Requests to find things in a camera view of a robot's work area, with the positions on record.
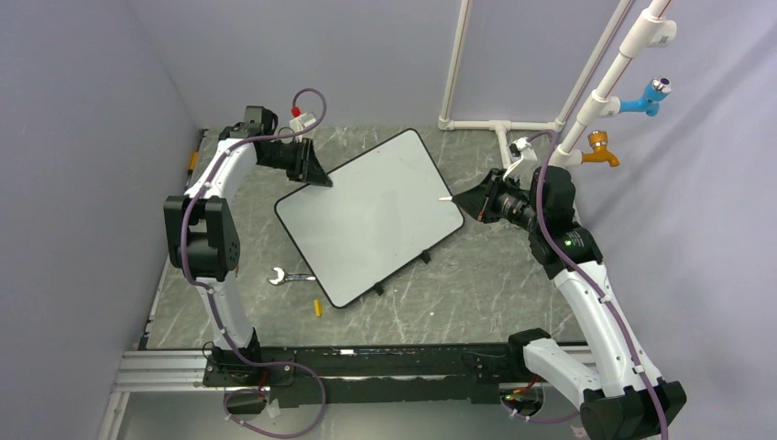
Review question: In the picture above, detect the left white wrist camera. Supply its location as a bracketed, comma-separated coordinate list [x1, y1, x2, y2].
[289, 106, 319, 136]

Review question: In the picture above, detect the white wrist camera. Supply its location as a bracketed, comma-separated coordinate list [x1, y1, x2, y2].
[289, 106, 319, 136]
[503, 137, 538, 181]

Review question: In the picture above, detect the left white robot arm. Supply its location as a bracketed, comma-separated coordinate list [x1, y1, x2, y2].
[163, 106, 333, 385]

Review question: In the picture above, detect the black-framed whiteboard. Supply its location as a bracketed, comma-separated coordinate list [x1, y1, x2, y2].
[274, 128, 465, 309]

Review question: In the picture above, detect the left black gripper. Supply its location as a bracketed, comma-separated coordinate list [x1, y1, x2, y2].
[259, 137, 333, 188]

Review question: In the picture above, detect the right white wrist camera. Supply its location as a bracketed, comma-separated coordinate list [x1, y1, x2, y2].
[503, 137, 538, 181]

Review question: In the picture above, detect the white pvc pipe frame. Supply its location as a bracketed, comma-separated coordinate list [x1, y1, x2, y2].
[437, 1, 676, 145]

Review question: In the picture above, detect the orange tap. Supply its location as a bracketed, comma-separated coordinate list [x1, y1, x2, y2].
[582, 130, 620, 168]

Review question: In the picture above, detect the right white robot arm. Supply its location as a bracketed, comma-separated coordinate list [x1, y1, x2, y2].
[450, 166, 687, 439]

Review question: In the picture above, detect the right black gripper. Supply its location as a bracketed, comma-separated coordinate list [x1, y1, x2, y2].
[454, 168, 544, 233]

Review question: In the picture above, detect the silver wrench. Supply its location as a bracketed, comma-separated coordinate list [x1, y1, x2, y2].
[267, 267, 316, 286]

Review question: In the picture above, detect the purple cable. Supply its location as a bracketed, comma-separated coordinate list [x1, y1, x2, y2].
[526, 128, 670, 440]
[167, 87, 329, 440]

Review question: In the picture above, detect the blue tap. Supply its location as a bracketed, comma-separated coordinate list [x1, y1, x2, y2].
[618, 77, 673, 117]

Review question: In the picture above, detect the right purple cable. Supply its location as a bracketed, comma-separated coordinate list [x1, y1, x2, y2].
[526, 128, 670, 440]

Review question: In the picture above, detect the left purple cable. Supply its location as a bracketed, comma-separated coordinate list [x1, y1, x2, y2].
[167, 87, 329, 440]

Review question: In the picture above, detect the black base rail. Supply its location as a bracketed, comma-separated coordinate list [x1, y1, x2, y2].
[201, 343, 552, 414]

